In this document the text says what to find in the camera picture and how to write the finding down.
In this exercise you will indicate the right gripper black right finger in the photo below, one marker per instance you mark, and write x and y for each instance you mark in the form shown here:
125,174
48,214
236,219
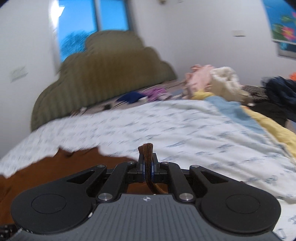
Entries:
154,167

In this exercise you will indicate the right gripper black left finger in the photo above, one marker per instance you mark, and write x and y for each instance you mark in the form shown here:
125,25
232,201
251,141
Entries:
141,168

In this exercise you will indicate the brown knitted garment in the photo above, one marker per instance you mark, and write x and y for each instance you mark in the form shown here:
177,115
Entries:
62,164

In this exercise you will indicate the pink clothes pile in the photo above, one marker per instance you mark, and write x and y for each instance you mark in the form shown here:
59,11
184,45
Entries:
199,79

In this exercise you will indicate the cream white clothes pile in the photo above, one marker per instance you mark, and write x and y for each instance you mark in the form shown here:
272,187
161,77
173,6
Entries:
225,83

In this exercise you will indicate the dark navy clothes pile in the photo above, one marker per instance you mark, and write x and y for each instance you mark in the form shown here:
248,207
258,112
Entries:
281,92

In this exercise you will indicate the white script-print bed quilt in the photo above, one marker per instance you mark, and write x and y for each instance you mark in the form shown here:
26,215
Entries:
186,132

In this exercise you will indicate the navy blue small garment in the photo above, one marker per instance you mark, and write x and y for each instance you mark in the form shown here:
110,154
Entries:
131,97

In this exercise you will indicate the purple small garment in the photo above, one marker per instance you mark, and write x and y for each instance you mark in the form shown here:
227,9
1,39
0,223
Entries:
156,94

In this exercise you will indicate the light blue cloth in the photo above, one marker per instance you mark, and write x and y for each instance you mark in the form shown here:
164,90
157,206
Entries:
235,112

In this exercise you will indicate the olive green padded headboard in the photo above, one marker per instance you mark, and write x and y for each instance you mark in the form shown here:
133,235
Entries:
113,63

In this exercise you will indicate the yellow blanket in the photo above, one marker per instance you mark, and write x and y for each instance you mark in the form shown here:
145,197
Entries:
282,135

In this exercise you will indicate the window with blue sky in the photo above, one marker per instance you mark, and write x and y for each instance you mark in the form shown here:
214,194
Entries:
73,21

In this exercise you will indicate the floral roller blind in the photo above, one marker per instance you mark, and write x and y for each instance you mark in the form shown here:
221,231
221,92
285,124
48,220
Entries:
281,18

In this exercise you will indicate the white wall switch plate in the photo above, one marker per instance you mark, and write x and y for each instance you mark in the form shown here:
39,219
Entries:
238,33

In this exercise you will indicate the white wall socket plate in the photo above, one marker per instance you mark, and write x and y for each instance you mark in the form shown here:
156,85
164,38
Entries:
18,73

